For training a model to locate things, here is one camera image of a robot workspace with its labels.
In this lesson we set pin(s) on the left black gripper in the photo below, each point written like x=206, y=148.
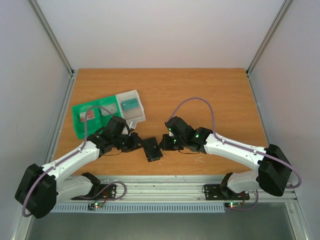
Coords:
x=135, y=138

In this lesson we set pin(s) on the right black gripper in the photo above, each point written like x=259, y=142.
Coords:
x=165, y=143

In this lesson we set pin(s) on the black card holder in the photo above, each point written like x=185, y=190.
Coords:
x=152, y=149

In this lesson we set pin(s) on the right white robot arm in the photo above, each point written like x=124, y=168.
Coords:
x=269, y=168

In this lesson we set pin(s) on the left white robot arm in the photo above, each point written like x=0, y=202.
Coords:
x=41, y=187

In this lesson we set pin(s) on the teal credit card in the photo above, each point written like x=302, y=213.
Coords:
x=129, y=104

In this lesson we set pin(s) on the grey credit card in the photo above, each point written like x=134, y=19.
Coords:
x=109, y=109

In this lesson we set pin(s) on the red white card in tray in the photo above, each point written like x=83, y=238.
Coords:
x=90, y=115

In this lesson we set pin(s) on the clear plastic tray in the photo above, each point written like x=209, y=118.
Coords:
x=137, y=114

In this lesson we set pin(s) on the green plastic tray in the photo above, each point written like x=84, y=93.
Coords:
x=94, y=124

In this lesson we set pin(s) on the aluminium rail frame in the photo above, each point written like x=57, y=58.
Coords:
x=178, y=188

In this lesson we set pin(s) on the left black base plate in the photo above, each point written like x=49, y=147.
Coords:
x=107, y=191

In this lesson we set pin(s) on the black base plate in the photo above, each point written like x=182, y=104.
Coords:
x=107, y=191
x=213, y=192

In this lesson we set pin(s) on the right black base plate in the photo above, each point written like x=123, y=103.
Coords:
x=213, y=192

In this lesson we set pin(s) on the grey slotted cable duct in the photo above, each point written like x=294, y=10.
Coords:
x=136, y=208

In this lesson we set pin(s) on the left frame post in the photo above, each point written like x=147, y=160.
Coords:
x=47, y=28

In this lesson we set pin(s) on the frame post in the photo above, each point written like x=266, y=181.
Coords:
x=269, y=34
x=47, y=28

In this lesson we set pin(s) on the right frame post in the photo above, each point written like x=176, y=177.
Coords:
x=269, y=34

